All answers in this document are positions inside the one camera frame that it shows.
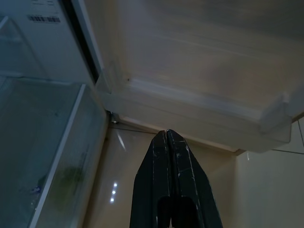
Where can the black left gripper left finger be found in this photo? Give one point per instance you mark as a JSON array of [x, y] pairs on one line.
[[149, 190]]

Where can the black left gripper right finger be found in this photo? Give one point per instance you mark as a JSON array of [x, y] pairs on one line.
[[192, 190]]

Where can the black fridge door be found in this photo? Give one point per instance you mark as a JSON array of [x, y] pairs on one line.
[[190, 47]]

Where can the fridge body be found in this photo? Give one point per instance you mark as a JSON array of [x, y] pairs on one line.
[[47, 35]]

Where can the clear fridge shelf tray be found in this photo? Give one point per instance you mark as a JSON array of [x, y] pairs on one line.
[[14, 47]]

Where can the clear door shelf bin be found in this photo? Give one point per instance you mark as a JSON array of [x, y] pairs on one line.
[[190, 111]]

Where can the clear crisper drawer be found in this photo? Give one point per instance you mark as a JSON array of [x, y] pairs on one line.
[[47, 142]]

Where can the barcode sticker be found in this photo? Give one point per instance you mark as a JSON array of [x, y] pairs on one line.
[[45, 19]]

